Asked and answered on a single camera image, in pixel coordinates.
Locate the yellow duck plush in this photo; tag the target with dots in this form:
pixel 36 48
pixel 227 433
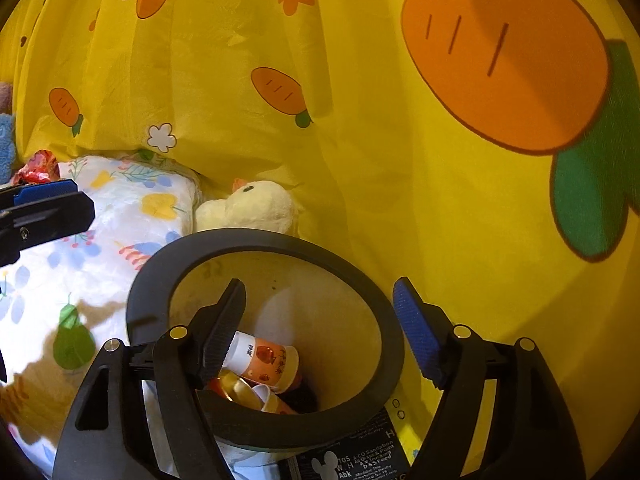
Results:
pixel 260 205

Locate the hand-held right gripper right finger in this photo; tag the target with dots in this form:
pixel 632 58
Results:
pixel 417 330

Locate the white paper cup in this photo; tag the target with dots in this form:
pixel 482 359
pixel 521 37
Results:
pixel 262 395

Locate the purple teddy bear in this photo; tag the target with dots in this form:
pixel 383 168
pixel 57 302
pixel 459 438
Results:
pixel 4 95

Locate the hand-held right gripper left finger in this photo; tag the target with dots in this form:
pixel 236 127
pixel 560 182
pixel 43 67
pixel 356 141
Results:
pixel 227 327

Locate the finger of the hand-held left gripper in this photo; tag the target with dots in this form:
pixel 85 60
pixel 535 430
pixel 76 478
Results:
pixel 40 192
pixel 50 225

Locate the red foil wrapper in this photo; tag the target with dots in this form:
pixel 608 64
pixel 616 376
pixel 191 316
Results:
pixel 37 167

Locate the white bin with black rim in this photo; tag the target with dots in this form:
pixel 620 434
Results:
pixel 320 310

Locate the small red cylinder can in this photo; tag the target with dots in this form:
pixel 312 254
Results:
pixel 235 387

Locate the yellow carrot-printed curtain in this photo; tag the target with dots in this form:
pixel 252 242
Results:
pixel 400 185

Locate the blue plush monster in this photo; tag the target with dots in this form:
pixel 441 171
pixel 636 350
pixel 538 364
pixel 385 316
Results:
pixel 6 145

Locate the orange and white drink bottle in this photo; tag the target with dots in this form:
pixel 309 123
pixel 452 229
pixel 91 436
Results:
pixel 265 360

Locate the black printed box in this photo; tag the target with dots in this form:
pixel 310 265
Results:
pixel 360 455

